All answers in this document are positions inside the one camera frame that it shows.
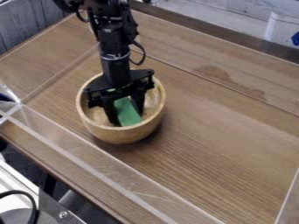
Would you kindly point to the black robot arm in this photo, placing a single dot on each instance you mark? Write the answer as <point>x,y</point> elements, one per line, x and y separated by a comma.
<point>111,22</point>

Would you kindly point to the green rectangular block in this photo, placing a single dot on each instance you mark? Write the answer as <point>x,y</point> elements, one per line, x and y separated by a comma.
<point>127,114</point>

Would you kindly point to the clear acrylic front wall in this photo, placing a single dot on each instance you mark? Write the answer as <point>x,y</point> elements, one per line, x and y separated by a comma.
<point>136,199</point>

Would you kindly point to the white container in background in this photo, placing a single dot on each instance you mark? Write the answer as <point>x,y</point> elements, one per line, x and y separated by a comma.
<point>282,30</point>

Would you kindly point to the grey metal bracket with screw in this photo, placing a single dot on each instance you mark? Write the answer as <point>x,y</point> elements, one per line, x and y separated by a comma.
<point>54,213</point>

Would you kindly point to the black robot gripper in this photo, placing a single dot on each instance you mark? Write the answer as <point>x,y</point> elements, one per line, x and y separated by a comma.
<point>130,82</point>

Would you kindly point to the brown wooden bowl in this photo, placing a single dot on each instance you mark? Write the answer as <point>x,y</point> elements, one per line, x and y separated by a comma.
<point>103,130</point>

